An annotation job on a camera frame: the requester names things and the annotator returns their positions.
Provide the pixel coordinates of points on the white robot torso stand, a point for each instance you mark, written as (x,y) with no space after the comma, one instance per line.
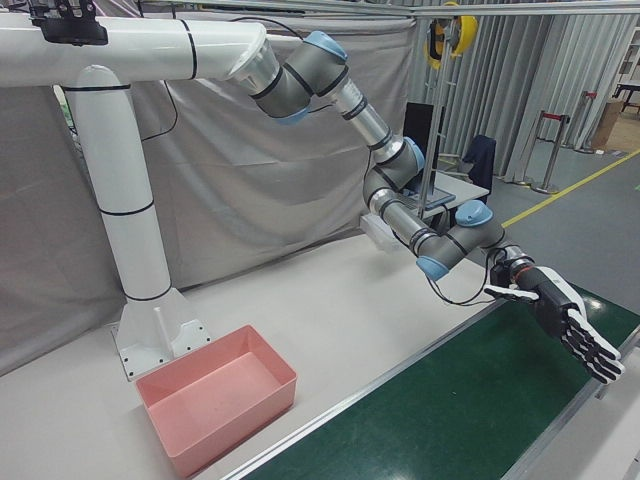
(125,150)

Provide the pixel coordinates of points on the white desk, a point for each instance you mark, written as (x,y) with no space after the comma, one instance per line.
(465,192)

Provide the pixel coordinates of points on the flat white box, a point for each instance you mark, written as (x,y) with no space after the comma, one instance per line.
(380,232)

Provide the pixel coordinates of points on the black head camera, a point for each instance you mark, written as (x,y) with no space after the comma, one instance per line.
(70,27)

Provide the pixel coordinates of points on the aluminium frame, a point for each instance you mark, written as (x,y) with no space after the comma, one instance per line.
(500,12)

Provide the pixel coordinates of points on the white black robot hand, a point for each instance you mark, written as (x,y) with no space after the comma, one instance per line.
(557,300)

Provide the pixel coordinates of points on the black monitor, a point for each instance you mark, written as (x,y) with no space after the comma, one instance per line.
(415,130)

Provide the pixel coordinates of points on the gray curtain cloth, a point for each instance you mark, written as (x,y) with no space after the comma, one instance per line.
(250,175)

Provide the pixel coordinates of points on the silver stanchion post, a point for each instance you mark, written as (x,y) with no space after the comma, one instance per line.
(552,150)
(586,120)

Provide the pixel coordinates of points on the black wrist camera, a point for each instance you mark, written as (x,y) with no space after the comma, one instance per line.
(502,272)

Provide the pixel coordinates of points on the green conveyor belt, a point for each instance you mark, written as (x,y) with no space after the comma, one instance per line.
(450,400)

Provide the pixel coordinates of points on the brown cardboard box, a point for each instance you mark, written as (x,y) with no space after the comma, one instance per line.
(607,125)

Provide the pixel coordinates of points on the yellow hard hat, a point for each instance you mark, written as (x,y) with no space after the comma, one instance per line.
(465,32)
(434,50)

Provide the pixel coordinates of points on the pink plastic basket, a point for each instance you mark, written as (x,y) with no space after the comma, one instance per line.
(225,395)

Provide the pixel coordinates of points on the dark blue jacket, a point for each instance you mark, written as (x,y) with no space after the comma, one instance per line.
(482,160)

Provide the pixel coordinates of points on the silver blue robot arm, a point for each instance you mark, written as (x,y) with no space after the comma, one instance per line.
(300,85)

